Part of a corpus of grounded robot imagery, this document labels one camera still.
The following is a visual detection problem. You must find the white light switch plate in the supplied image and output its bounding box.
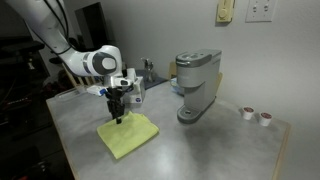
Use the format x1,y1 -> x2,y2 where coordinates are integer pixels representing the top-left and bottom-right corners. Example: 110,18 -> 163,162
245,0 -> 278,24

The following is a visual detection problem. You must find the glass jar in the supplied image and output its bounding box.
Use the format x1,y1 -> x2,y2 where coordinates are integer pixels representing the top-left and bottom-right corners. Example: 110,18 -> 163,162
143,64 -> 156,84

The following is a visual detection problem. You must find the white tissue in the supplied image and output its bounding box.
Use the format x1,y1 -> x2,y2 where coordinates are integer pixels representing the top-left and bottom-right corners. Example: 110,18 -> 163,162
124,67 -> 138,80

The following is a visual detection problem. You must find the grey tissue box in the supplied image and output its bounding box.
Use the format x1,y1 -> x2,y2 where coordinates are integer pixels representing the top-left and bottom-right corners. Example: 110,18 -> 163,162
124,75 -> 147,105

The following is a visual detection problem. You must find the beige wall switch plate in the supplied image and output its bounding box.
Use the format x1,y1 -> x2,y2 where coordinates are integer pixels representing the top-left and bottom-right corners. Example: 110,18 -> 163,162
215,0 -> 236,24

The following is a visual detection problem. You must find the coffee pod cup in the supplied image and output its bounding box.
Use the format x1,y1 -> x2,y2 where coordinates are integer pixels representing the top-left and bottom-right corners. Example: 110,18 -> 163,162
241,106 -> 255,121
258,111 -> 273,127

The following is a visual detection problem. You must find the blue and white packet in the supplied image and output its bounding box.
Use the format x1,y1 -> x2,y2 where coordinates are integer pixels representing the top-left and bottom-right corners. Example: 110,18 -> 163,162
169,77 -> 178,97

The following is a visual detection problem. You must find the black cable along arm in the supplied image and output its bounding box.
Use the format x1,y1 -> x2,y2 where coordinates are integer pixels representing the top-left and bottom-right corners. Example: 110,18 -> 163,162
24,0 -> 74,56

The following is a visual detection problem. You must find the metal utensil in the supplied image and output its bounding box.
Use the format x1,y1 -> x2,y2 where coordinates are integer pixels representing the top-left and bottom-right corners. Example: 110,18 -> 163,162
140,57 -> 155,69

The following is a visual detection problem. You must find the yellow microfiber towel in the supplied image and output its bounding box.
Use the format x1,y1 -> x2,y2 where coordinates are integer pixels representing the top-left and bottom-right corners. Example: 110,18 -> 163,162
96,110 -> 160,160

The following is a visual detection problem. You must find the black equipment shelf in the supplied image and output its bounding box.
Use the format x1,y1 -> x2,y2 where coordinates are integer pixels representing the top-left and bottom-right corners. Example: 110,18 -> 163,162
0,34 -> 51,134

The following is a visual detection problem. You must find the dark blue cloth mat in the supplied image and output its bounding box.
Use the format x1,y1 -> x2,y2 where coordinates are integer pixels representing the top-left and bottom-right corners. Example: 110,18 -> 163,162
134,69 -> 169,90

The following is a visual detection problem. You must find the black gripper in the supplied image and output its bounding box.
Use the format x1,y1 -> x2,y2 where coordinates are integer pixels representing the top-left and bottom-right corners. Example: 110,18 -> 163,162
105,85 -> 130,125

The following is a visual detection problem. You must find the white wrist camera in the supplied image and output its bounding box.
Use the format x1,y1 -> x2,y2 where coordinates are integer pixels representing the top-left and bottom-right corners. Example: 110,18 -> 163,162
86,84 -> 109,98

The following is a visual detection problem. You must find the right coffee pod cup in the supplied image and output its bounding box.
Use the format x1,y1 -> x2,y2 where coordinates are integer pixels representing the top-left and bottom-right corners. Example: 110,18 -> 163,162
258,111 -> 273,127

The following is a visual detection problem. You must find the left coffee pod cup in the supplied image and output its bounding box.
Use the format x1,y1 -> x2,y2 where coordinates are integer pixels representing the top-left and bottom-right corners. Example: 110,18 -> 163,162
241,106 -> 255,121

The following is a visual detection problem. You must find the black monitor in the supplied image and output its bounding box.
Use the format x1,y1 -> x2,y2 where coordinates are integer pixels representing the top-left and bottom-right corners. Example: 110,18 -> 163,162
73,1 -> 111,51

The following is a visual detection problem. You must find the clear plastic container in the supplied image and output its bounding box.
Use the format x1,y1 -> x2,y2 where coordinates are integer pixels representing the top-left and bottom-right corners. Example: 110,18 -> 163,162
53,87 -> 88,101

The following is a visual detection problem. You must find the grey pod coffee maker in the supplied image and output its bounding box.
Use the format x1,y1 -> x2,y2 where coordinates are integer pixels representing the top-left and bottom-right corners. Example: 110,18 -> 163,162
175,48 -> 223,125

